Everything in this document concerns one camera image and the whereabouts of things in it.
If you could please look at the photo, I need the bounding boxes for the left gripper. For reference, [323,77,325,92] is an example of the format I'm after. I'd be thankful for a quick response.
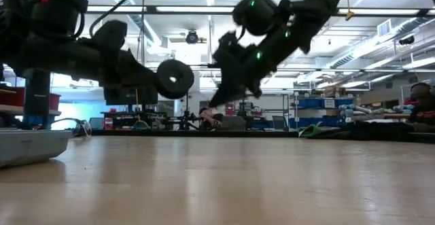
[100,50,160,95]

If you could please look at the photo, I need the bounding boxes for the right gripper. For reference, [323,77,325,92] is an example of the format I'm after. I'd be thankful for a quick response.
[207,34,283,109]

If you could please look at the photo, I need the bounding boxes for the black cord spool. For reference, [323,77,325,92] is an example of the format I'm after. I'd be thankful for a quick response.
[156,59,195,100]

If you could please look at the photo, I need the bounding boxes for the white building column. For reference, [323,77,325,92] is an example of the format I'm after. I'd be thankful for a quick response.
[175,71,201,131]

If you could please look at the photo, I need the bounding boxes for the black computer monitor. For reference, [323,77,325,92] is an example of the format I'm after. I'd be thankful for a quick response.
[103,88,159,106]

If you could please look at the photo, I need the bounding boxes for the distant black robot rig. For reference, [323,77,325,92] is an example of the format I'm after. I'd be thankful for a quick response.
[169,97,259,131]

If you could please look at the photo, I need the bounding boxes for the clear safety glasses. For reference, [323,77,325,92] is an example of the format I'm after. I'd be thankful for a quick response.
[72,118,92,138]

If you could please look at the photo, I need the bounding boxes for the green circuit board device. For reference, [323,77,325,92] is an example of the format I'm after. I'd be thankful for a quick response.
[298,122,324,138]

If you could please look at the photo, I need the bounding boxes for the red storage bin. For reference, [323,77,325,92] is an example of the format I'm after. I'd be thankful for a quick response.
[50,93,61,112]
[0,87,25,107]

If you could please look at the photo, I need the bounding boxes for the black pillar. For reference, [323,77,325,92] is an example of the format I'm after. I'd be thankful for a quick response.
[23,70,52,131]

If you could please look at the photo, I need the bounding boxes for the grey plastic tool case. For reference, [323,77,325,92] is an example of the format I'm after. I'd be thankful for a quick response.
[0,129,73,169]

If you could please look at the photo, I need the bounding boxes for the wooden shelf board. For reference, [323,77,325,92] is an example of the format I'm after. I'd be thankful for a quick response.
[0,104,62,116]

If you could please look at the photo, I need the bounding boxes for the black aluminium table frame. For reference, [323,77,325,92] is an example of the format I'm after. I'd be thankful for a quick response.
[0,4,435,138]

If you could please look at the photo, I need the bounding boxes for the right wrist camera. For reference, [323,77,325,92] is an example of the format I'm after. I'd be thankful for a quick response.
[219,31,239,48]

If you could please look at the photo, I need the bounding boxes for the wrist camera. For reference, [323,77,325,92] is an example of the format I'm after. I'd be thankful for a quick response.
[219,31,239,48]
[93,20,128,52]

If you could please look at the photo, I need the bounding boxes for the black overhead camera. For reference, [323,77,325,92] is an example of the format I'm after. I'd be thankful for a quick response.
[185,30,200,45]

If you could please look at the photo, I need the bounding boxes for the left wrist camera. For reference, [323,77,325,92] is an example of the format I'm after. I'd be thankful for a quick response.
[93,20,128,52]

